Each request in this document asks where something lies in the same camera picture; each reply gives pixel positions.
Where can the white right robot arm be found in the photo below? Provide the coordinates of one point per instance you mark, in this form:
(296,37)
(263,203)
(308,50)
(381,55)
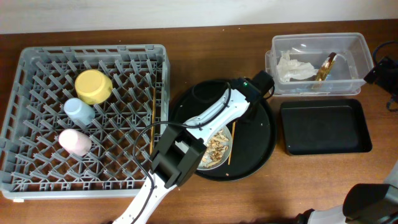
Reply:
(366,203)

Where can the wooden chopstick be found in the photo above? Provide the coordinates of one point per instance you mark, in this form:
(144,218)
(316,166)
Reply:
(152,130)
(232,139)

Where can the round black tray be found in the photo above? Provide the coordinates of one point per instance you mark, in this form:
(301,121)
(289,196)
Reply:
(254,138)

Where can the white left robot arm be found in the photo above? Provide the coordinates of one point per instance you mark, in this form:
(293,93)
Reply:
(181,147)

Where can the food scraps on plate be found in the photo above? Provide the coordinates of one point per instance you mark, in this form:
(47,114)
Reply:
(217,149)

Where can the pink plastic cup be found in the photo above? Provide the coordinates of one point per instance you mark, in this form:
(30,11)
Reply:
(75,142)

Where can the clear plastic bin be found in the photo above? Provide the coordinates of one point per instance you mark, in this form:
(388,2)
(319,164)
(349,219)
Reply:
(346,77)

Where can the gold foil wrapper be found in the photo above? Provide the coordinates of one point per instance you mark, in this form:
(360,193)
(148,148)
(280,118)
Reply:
(324,70)

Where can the black rectangular tray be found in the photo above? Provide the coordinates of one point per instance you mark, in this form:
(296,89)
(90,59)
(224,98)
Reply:
(325,127)

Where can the light blue plastic cup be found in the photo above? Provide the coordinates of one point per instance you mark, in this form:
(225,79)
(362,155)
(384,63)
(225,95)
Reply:
(77,110)

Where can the grey plate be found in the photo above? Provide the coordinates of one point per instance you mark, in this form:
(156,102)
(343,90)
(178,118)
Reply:
(228,152)

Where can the yellow plastic bowl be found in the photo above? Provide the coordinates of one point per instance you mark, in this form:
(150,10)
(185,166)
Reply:
(93,87)

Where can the white tissue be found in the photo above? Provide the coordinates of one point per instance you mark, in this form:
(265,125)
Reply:
(291,70)

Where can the grey dishwasher rack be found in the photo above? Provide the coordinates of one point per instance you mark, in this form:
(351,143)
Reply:
(36,166)

